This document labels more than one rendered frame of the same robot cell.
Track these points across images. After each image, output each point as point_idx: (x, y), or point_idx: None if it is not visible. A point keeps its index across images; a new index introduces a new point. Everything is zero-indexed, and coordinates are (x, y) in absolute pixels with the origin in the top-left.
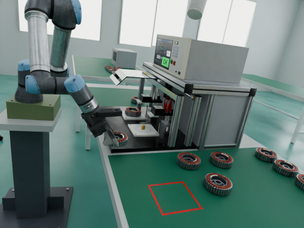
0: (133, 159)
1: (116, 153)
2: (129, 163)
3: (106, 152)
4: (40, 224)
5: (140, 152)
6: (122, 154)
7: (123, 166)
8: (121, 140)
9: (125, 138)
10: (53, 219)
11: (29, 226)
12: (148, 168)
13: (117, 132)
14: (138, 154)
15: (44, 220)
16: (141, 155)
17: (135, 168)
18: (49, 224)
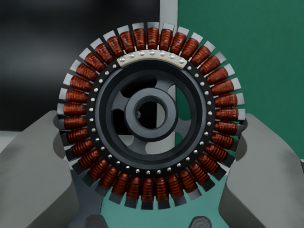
0: (222, 49)
1: (157, 112)
2: (252, 77)
3: (148, 152)
4: (83, 197)
5: (163, 0)
6: (172, 87)
7: (269, 106)
8: (229, 92)
9: (197, 43)
10: (78, 181)
11: (83, 211)
12: (295, 7)
13: (87, 88)
14: (188, 19)
15: (78, 192)
16: (197, 5)
17: (288, 61)
18: (87, 186)
